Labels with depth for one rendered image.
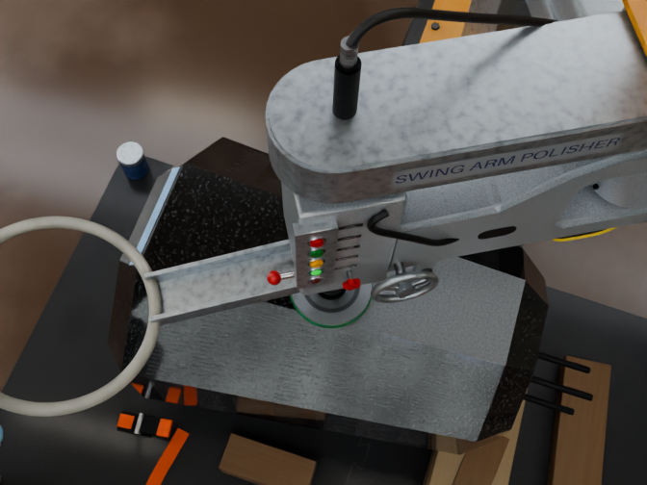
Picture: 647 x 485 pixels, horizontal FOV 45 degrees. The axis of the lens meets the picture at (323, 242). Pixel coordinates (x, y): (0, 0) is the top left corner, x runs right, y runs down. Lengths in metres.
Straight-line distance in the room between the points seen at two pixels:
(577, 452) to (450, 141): 1.76
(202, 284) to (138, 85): 1.66
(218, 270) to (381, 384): 0.54
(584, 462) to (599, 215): 1.25
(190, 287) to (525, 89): 0.96
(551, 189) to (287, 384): 0.97
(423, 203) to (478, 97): 0.31
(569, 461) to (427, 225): 1.47
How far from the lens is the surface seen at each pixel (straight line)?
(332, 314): 2.03
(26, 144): 3.42
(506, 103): 1.35
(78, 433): 2.93
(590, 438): 2.90
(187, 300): 1.93
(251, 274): 1.91
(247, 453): 2.69
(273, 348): 2.14
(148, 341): 1.89
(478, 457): 2.66
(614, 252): 3.24
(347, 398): 2.17
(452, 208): 1.57
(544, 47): 1.43
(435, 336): 2.07
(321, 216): 1.38
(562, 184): 1.56
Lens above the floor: 2.79
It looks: 67 degrees down
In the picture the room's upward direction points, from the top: 3 degrees clockwise
